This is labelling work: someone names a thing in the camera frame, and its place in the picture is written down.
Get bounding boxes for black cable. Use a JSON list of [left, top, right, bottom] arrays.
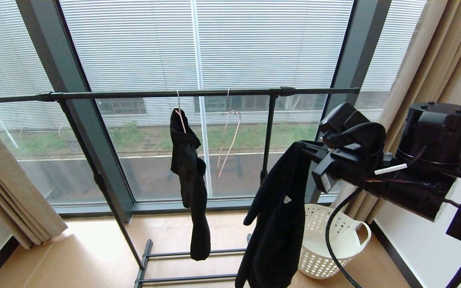
[[325, 186, 366, 288]]

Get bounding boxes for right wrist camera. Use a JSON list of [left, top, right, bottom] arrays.
[[319, 102, 387, 161]]

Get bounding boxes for white laundry basket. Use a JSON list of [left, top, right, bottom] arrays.
[[298, 204, 372, 280]]

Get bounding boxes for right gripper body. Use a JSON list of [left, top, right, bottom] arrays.
[[312, 153, 387, 194]]

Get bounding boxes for window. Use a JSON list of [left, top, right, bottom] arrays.
[[0, 0, 428, 217]]

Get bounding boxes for beige curtain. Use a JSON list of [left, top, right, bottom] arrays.
[[331, 0, 461, 225], [0, 102, 68, 250]]

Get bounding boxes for black clothes rack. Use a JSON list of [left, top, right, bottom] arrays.
[[0, 86, 361, 288]]

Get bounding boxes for pink clothes hanger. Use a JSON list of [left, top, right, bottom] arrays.
[[174, 89, 187, 135], [216, 88, 242, 180]]

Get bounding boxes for black garment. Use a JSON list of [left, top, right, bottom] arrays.
[[169, 108, 212, 262], [235, 141, 312, 288]]

